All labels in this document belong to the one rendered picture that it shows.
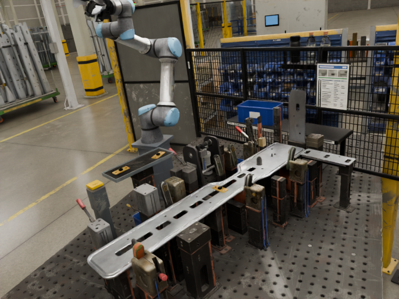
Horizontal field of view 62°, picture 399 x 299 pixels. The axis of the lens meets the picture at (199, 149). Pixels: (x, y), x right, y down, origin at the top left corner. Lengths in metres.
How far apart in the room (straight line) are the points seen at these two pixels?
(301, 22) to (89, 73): 5.49
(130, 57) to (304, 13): 5.00
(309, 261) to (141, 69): 3.51
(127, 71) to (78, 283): 3.42
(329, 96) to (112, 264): 1.68
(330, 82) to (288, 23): 6.40
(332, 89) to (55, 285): 1.95
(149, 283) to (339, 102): 1.65
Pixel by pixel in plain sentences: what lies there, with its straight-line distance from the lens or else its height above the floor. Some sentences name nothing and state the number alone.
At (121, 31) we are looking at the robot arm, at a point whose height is 1.80.
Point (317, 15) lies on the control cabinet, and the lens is 8.53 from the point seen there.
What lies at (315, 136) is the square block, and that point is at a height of 1.06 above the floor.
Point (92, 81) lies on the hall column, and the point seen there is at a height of 0.43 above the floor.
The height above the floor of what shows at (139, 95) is 0.86.
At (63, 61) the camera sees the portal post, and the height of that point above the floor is 1.11.
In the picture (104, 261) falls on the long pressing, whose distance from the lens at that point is 1.40.
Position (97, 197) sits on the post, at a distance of 1.63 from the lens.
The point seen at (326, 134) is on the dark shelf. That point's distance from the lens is 2.25.
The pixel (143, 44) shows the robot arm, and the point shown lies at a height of 1.70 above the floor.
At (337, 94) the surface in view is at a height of 1.25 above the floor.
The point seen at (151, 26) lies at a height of 1.73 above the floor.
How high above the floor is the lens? 1.85
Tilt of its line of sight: 23 degrees down
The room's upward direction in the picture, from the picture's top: 7 degrees counter-clockwise
